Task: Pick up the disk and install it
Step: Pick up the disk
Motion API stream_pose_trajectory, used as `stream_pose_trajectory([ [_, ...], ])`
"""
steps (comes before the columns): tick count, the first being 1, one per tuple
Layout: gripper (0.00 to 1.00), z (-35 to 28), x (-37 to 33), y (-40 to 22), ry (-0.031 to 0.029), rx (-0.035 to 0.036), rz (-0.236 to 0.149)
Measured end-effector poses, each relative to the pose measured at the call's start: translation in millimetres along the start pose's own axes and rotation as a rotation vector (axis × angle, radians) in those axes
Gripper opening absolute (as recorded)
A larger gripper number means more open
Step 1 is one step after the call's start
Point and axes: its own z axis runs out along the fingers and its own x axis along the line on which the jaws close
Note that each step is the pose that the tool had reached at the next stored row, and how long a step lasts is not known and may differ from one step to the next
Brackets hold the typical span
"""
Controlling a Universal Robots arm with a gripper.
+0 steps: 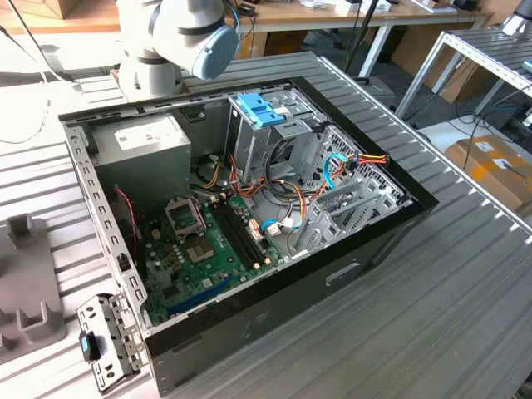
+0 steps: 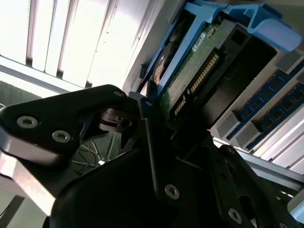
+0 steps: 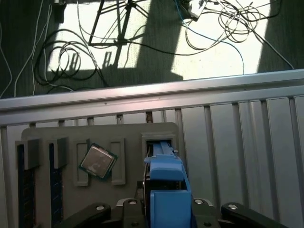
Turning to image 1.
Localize blue expansion slot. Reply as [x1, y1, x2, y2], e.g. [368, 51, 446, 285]
[165, 276, 234, 318]

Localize grey parts rack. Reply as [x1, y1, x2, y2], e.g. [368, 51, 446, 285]
[0, 214, 68, 354]

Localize blue data wire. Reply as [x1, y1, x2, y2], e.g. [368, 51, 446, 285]
[323, 152, 349, 193]

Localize metal disk bay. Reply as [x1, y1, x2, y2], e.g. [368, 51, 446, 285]
[288, 176, 416, 259]

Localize long wooden desk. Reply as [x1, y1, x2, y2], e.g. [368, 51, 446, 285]
[239, 0, 495, 80]

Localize green motherboard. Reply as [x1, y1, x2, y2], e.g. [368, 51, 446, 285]
[140, 193, 292, 328]

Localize red black twisted wire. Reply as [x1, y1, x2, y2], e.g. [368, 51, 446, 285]
[113, 185, 141, 250]

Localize metal socket cover frame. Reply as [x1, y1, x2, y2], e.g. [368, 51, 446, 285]
[164, 198, 209, 243]

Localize metal card retention bracket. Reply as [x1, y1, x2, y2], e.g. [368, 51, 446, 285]
[76, 292, 151, 396]

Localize black RAM slot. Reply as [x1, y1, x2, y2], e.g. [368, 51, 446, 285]
[222, 199, 268, 266]
[212, 201, 258, 269]
[217, 200, 263, 268]
[207, 202, 253, 270]

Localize black stand pole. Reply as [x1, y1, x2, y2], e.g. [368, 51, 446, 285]
[343, 0, 382, 82]

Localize blue wire with white plug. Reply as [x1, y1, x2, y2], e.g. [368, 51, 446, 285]
[260, 216, 299, 239]

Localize yellow orange wire bundle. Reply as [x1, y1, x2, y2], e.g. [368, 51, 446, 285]
[198, 152, 224, 189]

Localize brown wooden platform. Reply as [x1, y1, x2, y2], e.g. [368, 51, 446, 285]
[0, 0, 122, 35]

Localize orange red wire bundle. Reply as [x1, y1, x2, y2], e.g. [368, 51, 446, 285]
[229, 155, 329, 219]

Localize blue plastic drive bracket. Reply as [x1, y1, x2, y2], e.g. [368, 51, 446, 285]
[237, 91, 288, 129]

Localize cardboard box with labels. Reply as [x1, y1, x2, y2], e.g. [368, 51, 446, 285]
[443, 133, 532, 214]

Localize black cable bundle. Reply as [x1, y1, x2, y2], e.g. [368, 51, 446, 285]
[265, 139, 294, 186]

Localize black latch with teal tab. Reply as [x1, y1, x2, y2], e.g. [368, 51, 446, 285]
[77, 330, 106, 363]

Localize plain brown cardboard box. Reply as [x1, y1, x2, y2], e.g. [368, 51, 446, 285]
[390, 24, 485, 105]

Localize CPU socket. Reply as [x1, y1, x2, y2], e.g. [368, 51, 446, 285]
[185, 234, 217, 265]

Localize red yellow power wire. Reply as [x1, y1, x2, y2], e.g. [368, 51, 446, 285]
[341, 151, 388, 172]

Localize metal slat side table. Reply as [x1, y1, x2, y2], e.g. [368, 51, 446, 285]
[394, 25, 532, 121]

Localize black open PC case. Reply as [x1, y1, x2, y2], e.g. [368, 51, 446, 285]
[57, 76, 441, 398]

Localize grey power supply unit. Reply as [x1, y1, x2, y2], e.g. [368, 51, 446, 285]
[89, 114, 193, 217]

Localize black case fan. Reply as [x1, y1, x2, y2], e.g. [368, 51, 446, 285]
[111, 185, 146, 267]

